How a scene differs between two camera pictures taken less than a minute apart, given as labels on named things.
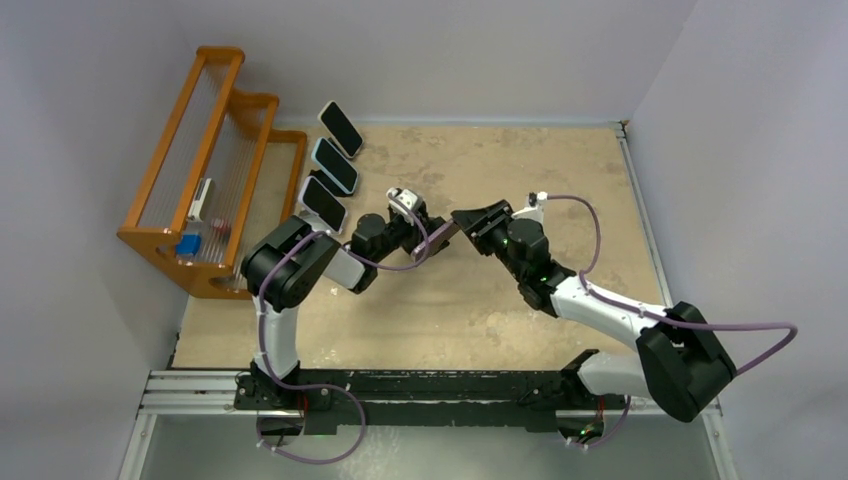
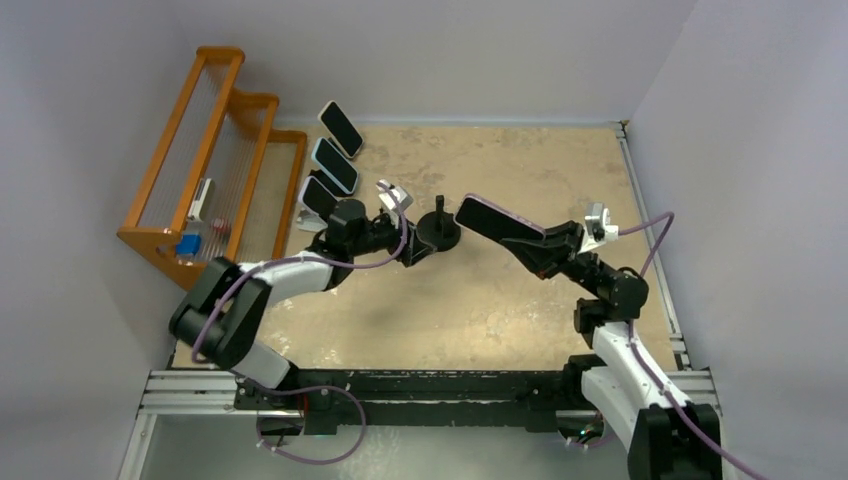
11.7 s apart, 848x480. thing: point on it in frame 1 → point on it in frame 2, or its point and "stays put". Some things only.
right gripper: x=476 y=220 → x=562 y=243
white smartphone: x=320 y=201 stays put
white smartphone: x=341 y=127 stays put
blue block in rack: x=191 y=244 stays put
